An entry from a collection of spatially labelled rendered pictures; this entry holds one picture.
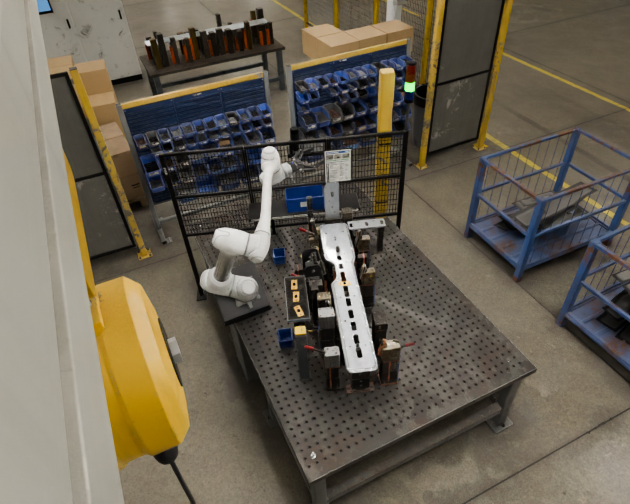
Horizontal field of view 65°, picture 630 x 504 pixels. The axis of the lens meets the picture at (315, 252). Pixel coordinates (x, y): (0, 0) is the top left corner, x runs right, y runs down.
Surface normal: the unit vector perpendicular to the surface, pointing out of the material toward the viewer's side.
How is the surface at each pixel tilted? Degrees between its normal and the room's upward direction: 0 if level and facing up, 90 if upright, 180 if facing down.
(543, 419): 0
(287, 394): 0
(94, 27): 90
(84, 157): 91
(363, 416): 0
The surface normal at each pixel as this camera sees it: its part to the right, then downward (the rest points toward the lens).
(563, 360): -0.05, -0.74
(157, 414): 0.39, 0.31
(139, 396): 0.34, 0.10
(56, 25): 0.43, 0.59
